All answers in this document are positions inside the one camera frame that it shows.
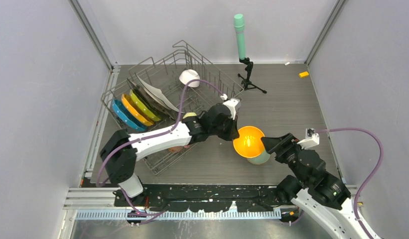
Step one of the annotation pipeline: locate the orange bowl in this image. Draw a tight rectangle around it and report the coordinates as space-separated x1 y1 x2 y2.
233 125 265 158

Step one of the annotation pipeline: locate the blue polka dot plate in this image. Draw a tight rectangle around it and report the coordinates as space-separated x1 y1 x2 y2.
112 98 147 132

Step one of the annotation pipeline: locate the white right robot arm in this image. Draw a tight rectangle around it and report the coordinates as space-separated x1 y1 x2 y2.
261 128 379 239

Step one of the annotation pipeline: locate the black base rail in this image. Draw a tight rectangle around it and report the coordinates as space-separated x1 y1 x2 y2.
113 184 284 213

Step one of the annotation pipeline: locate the white bowl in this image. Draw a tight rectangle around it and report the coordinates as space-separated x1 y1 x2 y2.
179 69 200 88

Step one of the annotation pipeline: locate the grey wire dish rack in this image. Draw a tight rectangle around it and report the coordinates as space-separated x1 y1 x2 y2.
101 40 245 176

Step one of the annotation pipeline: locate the yellow green mug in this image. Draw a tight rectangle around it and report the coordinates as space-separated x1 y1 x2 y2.
182 112 197 120

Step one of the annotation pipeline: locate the orange polka dot plate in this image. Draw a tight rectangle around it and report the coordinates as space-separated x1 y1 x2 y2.
121 94 154 126

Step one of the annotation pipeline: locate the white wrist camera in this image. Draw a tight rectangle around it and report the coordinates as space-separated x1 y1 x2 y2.
297 128 320 149
220 94 241 120

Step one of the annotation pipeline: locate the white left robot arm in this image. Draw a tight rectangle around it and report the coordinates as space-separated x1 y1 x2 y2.
100 98 241 206

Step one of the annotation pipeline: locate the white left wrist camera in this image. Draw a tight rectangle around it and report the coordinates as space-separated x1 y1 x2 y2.
220 94 241 120

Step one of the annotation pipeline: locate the green polka dot plate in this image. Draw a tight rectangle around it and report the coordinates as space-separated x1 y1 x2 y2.
130 90 161 122

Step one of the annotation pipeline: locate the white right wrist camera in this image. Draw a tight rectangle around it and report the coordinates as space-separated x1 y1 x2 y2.
297 128 320 149

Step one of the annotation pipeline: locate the pale green celadon bowl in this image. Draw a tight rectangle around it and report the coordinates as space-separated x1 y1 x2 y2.
247 151 271 165

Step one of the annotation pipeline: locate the square floral plate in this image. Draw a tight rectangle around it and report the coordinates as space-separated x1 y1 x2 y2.
127 79 176 120

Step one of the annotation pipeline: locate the small yellow block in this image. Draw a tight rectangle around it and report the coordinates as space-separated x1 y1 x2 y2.
299 71 309 78

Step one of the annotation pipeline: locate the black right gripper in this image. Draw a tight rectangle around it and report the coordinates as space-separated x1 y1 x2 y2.
260 131 308 185

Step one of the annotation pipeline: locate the green microphone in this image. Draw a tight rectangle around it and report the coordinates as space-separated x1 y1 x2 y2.
234 13 246 60

